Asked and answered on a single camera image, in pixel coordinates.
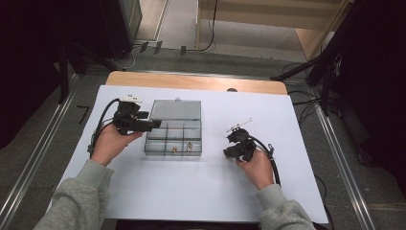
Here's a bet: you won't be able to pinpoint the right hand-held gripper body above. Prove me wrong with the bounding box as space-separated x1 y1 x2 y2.
225 118 258 162

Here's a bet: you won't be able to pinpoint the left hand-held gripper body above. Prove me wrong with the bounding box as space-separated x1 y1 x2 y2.
113 95 144 135

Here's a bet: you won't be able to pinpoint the smoky clear plastic compartment box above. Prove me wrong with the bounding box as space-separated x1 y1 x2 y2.
144 97 203 157

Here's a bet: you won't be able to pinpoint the person's right hand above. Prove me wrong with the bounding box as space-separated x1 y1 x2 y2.
236 149 276 191

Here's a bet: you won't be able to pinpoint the person's left hand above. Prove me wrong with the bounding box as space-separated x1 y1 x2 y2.
90 123 145 167

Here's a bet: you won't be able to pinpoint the wooden table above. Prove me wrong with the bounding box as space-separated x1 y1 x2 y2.
104 70 288 96

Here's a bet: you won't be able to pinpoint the black metal stand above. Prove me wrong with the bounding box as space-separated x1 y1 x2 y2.
56 44 119 104

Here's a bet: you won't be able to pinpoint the black cabinet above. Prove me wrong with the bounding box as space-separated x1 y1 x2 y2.
95 0 144 60

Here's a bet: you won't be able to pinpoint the black tripod stand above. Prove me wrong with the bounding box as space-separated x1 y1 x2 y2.
269 32 346 118

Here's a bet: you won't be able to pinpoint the dark curtain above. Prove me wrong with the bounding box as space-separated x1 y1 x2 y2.
331 0 406 190
0 0 106 151

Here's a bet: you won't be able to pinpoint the light wooden furniture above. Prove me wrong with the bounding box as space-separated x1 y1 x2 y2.
194 0 355 61

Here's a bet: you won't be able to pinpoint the left hand-held gripper black cable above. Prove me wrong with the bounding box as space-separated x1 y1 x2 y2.
87 98 122 157

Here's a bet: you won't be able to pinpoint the hand-held gripper black cable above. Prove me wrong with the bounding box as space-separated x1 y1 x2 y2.
87 98 122 157
250 135 282 187

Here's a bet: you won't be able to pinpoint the right hand-held gripper black cable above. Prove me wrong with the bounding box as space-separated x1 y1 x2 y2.
250 135 282 187

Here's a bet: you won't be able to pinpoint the white floor cable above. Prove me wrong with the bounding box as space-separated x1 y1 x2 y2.
111 44 142 71

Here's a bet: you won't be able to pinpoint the black floor cables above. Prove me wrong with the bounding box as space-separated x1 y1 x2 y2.
282 60 324 126

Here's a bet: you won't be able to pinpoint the black floor cable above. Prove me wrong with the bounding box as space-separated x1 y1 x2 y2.
314 173 334 230

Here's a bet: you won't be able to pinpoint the metal floor rail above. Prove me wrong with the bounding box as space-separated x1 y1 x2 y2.
0 73 80 224
310 92 377 230

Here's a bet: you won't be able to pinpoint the black hanging cable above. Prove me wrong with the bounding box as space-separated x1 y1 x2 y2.
197 0 219 54

